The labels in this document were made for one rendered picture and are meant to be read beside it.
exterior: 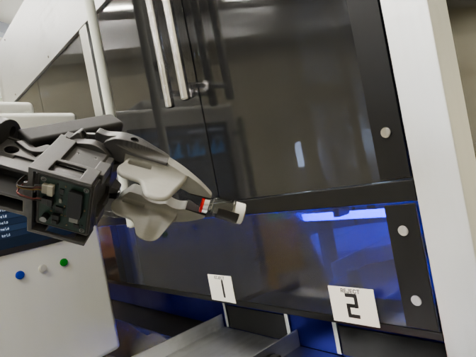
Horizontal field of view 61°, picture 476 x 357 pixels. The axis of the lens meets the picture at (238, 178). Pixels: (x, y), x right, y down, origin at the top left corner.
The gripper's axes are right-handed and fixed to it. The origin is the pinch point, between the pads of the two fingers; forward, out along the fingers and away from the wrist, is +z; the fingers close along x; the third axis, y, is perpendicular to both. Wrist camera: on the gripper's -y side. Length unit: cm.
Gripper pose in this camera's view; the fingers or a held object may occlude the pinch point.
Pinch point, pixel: (197, 197)
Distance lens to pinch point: 42.1
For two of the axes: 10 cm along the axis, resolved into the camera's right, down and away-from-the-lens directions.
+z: 9.6, 2.8, 0.9
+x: 2.9, -8.1, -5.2
